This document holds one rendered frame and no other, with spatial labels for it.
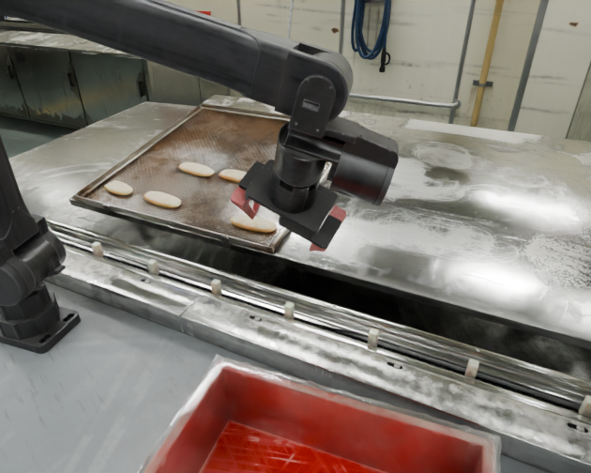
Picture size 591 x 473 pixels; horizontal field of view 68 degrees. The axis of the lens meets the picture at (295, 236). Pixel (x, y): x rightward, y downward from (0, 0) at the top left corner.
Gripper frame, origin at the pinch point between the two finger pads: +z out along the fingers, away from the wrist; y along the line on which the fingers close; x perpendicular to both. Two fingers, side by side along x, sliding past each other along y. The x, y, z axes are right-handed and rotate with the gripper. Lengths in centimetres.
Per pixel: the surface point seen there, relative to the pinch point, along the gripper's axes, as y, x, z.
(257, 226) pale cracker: -7.7, 8.0, 18.9
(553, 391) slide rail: 42.0, -1.6, 0.8
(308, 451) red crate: 16.9, -23.3, 4.1
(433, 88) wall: 9, 313, 210
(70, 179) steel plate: -68, 11, 55
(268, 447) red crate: 12.5, -25.0, 5.1
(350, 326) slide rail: 15.5, -3.7, 10.6
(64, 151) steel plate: -86, 23, 68
